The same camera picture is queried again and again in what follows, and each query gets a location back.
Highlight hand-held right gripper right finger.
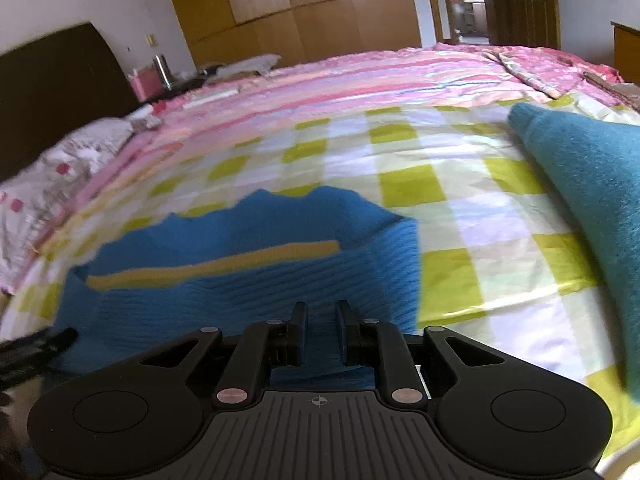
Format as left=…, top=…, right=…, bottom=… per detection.
left=335, top=299, right=507, bottom=406

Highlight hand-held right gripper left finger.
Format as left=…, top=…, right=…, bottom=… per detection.
left=137, top=301, right=309, bottom=407

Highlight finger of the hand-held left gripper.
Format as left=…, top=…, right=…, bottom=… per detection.
left=0, top=328, right=79, bottom=364

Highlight blue knitted sweater yellow stripes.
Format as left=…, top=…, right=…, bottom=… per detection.
left=54, top=185, right=419, bottom=377

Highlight grey pillow red dots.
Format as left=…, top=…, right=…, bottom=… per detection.
left=0, top=117, right=137, bottom=295

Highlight white printed pillow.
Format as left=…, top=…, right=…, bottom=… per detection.
left=126, top=104, right=170, bottom=132

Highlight pink striped quilt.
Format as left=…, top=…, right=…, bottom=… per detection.
left=30, top=42, right=541, bottom=256

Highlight white flat paper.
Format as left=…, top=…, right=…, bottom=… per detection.
left=182, top=88, right=237, bottom=110

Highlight dark wooden headboard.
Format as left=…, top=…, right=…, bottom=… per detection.
left=0, top=22, right=139, bottom=182

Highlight grey cloth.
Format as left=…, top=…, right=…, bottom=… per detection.
left=199, top=53, right=282, bottom=82

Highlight pink storage box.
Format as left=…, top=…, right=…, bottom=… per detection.
left=127, top=67, right=164, bottom=102

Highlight metal thermos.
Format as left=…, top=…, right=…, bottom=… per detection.
left=152, top=53, right=174, bottom=90

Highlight folded teal wool garment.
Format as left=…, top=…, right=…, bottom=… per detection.
left=507, top=102, right=640, bottom=392

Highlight wooden wardrobe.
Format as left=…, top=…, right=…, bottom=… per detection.
left=159, top=0, right=424, bottom=69

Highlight pink floral quilt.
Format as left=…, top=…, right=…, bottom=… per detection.
left=492, top=46, right=627, bottom=99

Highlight dark brown door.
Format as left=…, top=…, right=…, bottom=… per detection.
left=486, top=0, right=559, bottom=49

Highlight wooden cabinet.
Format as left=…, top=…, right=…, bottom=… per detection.
left=610, top=20, right=640, bottom=87

